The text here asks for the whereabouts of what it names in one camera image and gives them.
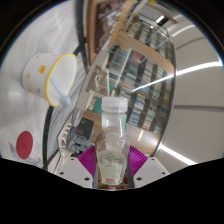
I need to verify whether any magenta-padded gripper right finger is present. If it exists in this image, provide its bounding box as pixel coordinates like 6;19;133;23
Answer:
127;145;171;190

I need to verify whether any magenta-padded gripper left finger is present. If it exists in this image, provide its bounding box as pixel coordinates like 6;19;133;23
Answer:
54;145;100;188

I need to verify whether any clear plastic bottle white cap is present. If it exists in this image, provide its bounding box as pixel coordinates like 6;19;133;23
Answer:
94;96;131;186

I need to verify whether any white ceiling light strip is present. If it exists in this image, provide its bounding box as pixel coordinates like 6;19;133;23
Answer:
159;144;198;167

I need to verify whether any grey building architectural model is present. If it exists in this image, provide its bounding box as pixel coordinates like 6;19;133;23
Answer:
58;116;96;155

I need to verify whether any light blue spoon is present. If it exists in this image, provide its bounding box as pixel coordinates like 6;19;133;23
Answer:
49;76;72;107

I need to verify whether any wide bookshelf with books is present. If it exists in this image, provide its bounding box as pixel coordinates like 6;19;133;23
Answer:
105;42;177;135

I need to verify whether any beige ramp architectural model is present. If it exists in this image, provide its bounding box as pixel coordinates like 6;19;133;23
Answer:
84;64;112;98

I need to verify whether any white cup yellow rim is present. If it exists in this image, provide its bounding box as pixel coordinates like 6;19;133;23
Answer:
21;52;79;108

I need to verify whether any distant bookshelf with books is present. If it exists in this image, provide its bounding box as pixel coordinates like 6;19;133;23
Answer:
124;9;177;58

